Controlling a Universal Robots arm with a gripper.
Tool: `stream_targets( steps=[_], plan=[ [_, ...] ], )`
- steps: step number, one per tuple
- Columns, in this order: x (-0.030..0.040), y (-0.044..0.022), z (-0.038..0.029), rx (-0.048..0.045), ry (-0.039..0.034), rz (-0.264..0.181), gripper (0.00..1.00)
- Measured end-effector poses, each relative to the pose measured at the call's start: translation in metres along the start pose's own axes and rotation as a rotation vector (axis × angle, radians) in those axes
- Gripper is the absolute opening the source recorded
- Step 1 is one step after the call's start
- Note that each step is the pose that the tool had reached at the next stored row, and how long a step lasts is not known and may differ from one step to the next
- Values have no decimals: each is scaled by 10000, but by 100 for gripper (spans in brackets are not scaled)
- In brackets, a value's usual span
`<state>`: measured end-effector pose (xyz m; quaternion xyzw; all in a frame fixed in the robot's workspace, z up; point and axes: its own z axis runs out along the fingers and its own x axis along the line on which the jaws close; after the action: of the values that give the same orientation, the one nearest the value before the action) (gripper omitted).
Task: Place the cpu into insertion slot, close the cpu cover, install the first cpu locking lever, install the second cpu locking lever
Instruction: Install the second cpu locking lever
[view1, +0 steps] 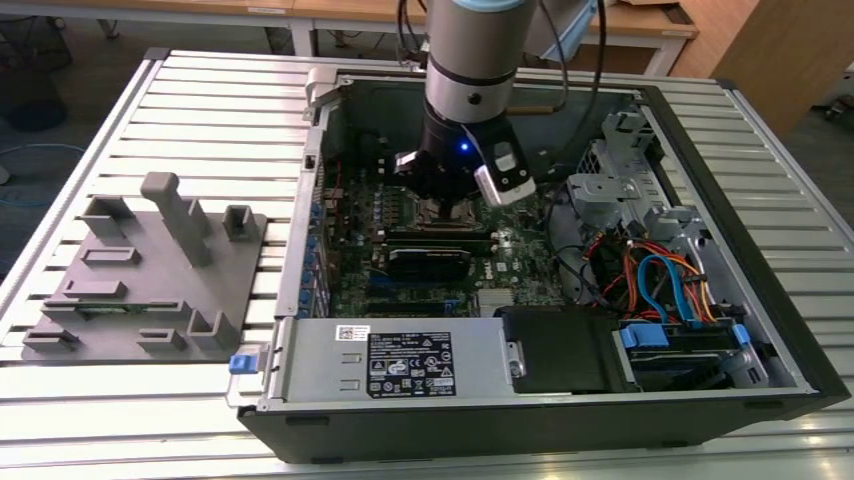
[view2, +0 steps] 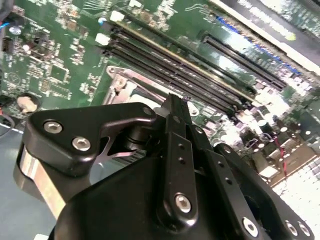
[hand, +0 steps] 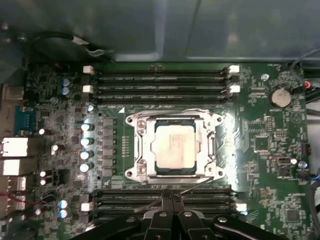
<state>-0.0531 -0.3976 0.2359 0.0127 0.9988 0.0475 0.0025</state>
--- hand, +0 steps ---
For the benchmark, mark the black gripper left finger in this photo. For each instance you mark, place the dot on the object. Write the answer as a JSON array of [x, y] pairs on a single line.
[[157, 225]]

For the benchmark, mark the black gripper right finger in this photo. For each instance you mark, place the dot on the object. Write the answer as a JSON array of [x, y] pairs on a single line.
[[192, 225]]

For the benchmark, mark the metal socket cover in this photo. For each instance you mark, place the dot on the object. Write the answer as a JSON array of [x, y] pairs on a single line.
[[146, 155]]

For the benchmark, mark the silver CPU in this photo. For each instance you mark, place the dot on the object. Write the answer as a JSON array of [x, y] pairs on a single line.
[[175, 145]]

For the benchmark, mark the CPU socket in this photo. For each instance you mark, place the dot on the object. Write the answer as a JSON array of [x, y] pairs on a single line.
[[130, 120]]

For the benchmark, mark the green motherboard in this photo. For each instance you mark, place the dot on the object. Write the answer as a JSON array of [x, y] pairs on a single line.
[[270, 175]]

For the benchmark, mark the silver port block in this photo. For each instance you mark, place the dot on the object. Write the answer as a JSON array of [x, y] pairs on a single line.
[[15, 167], [16, 147]]

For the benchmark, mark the silver coin cell battery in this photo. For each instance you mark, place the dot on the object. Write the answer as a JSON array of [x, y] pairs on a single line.
[[280, 97]]

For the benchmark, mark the blue port connector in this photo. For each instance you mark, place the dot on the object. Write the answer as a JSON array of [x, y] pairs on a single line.
[[23, 120]]

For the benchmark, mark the black PC case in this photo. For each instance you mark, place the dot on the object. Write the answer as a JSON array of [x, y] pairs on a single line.
[[225, 30]]

